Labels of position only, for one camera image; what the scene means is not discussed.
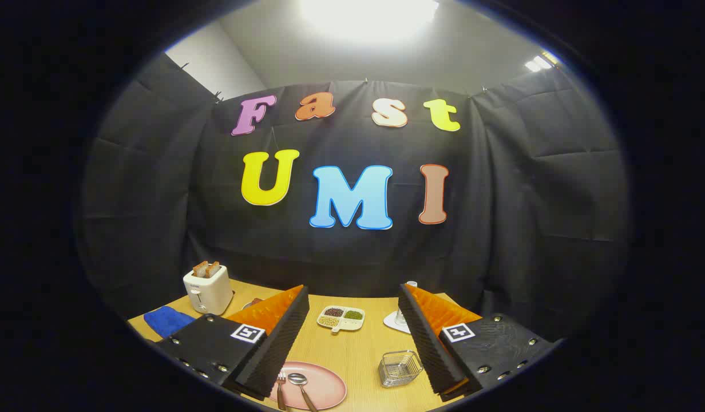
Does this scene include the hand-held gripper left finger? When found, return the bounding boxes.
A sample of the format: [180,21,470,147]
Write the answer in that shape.
[156,284,310,401]

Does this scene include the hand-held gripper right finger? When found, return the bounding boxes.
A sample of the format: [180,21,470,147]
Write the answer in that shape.
[397,283,562,402]

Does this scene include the spoon with wooden handle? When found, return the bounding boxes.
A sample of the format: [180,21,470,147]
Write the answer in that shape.
[288,373,319,412]

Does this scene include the white square coaster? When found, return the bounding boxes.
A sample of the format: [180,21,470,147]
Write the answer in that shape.
[383,310,411,335]

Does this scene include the white drink bottle green cap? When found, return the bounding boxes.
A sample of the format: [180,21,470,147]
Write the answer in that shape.
[396,280,418,327]

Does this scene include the pink oval plate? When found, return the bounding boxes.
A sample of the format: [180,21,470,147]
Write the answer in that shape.
[268,361,347,411]

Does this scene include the white divided dish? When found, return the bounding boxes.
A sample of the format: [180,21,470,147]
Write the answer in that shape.
[317,306,366,335]

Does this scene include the white toaster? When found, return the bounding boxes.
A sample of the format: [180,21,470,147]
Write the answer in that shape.
[183,264,234,316]

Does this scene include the blue folded cloth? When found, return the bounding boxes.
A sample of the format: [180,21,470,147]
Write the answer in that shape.
[144,306,196,339]

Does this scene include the black backdrop cloth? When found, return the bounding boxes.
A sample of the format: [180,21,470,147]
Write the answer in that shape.
[78,54,633,344]

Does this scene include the small ceiling light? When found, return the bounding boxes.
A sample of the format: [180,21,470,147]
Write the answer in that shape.
[524,50,561,73]

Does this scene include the large ceiling light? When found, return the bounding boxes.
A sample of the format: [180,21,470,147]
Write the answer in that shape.
[300,0,440,43]

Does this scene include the metal wire basket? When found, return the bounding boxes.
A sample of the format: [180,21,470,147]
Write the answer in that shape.
[378,350,424,389]

